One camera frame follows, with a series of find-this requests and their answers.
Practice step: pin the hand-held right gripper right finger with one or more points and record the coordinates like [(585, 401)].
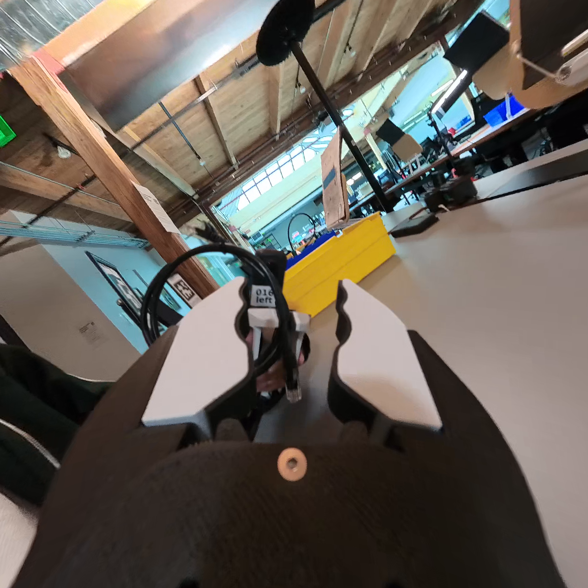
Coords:
[(386, 363)]

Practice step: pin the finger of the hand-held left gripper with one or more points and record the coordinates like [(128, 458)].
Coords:
[(301, 320), (268, 317)]

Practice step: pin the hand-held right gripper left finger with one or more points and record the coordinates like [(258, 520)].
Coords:
[(202, 363)]

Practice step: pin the yellow plastic bin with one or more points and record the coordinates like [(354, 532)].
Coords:
[(340, 262)]

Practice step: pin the grey desk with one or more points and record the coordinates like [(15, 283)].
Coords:
[(482, 312)]

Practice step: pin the person's left hand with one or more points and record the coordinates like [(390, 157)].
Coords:
[(272, 379)]

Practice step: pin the blue plastic bin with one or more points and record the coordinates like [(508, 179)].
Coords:
[(312, 250), (505, 112)]

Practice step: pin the small marker poster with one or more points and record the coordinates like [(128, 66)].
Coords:
[(183, 290)]

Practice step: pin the skylight window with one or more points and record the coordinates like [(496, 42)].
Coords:
[(275, 174)]

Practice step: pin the printed cardboard sheet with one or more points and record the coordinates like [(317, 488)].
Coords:
[(334, 183)]

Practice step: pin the large framed marker poster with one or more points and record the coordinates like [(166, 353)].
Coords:
[(117, 285)]

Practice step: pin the white paper notice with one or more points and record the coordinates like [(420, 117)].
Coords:
[(156, 206)]

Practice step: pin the black flat box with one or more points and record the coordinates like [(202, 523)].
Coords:
[(413, 225)]

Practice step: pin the black battery charger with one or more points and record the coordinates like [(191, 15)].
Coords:
[(452, 193)]

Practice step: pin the black pole stand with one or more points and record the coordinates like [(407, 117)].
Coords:
[(285, 32)]

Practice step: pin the ceiling spotlight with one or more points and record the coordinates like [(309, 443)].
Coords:
[(64, 150)]

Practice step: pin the green exit sign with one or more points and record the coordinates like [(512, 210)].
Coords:
[(5, 129)]

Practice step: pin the wooden post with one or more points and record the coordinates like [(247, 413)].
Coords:
[(105, 170)]

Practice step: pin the rectangular metal duct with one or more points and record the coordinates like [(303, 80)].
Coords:
[(160, 50)]

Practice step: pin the round spiral metal duct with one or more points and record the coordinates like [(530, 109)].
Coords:
[(36, 27)]

